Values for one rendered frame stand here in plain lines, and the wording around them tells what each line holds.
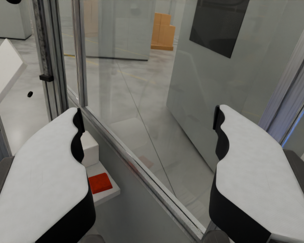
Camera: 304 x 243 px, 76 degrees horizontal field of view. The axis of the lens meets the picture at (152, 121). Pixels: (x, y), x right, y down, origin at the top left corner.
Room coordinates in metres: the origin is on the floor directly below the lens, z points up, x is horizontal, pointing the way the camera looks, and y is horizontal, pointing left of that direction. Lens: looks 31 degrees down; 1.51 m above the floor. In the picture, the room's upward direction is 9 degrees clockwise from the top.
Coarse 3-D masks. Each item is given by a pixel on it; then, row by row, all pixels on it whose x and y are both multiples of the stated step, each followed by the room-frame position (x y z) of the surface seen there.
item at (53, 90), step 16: (32, 0) 0.80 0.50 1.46; (48, 0) 0.79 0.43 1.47; (32, 16) 0.80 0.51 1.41; (48, 16) 0.78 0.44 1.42; (48, 32) 0.78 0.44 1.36; (48, 48) 0.79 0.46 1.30; (64, 64) 0.84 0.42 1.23; (64, 80) 0.83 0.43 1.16; (48, 96) 0.80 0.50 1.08; (64, 96) 0.82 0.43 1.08; (48, 112) 0.80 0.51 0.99
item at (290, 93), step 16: (80, 48) 0.90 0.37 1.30; (80, 64) 0.89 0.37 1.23; (288, 64) 0.29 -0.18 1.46; (80, 80) 0.89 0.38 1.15; (288, 80) 0.28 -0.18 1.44; (80, 96) 0.89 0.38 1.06; (272, 96) 0.29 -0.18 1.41; (288, 96) 0.28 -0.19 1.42; (272, 112) 0.28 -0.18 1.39; (288, 112) 0.27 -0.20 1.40; (96, 128) 0.75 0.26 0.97; (272, 128) 0.28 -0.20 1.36; (288, 128) 0.27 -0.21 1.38; (112, 144) 0.64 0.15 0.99; (128, 160) 0.55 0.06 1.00; (144, 176) 0.48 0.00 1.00; (160, 192) 0.42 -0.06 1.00; (176, 208) 0.37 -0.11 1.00; (192, 224) 0.33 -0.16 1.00; (208, 224) 0.29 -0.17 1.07; (192, 240) 0.31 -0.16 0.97
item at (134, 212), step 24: (120, 168) 0.60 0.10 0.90; (120, 192) 0.59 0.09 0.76; (144, 192) 0.47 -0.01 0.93; (96, 216) 0.79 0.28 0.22; (120, 216) 0.58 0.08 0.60; (144, 216) 0.46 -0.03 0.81; (168, 216) 0.38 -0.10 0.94; (120, 240) 0.56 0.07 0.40; (144, 240) 0.44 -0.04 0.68; (168, 240) 0.36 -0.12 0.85
